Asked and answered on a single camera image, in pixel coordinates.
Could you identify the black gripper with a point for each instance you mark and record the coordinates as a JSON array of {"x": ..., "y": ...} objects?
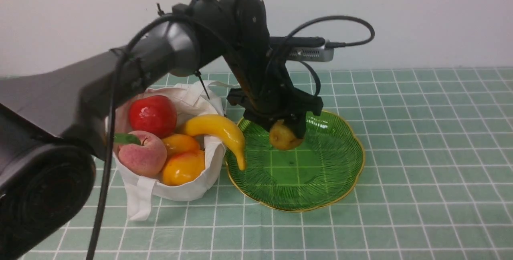
[{"x": 272, "y": 98}]

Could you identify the brown-green pear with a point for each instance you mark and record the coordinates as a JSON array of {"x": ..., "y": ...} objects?
[{"x": 282, "y": 138}]

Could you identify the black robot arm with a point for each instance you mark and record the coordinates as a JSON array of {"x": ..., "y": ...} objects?
[{"x": 53, "y": 123}]

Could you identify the white cloth tote bag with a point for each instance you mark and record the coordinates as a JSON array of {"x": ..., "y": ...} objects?
[{"x": 190, "y": 100}]

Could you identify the small orange fruit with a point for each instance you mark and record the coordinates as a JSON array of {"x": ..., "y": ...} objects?
[{"x": 179, "y": 143}]

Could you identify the yellow banana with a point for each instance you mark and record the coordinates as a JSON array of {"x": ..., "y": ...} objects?
[{"x": 221, "y": 127}]

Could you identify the green glass plate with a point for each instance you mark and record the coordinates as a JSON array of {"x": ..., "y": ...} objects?
[{"x": 321, "y": 171}]

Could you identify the orange mango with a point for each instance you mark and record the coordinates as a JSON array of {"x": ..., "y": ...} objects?
[{"x": 183, "y": 168}]

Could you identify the red apple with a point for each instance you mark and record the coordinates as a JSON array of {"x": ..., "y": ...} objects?
[{"x": 156, "y": 114}]

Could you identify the pink peach with leaf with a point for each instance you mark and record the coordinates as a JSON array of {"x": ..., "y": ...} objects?
[{"x": 141, "y": 152}]

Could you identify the green checkered tablecloth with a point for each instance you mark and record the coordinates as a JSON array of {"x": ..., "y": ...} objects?
[{"x": 437, "y": 183}]

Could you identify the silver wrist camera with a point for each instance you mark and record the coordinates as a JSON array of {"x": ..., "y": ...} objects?
[{"x": 307, "y": 49}]

